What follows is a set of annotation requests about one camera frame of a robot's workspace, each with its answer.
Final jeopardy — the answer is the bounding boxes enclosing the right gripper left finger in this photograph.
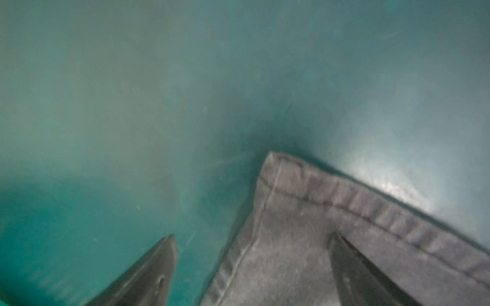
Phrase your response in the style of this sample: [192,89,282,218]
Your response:
[88,235,178,306]

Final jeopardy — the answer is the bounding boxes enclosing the dark grey long pants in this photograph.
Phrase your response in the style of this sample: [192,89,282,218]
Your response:
[201,152,489,305]

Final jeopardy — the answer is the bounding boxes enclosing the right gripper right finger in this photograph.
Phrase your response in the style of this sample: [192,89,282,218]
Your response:
[328,233,419,305]

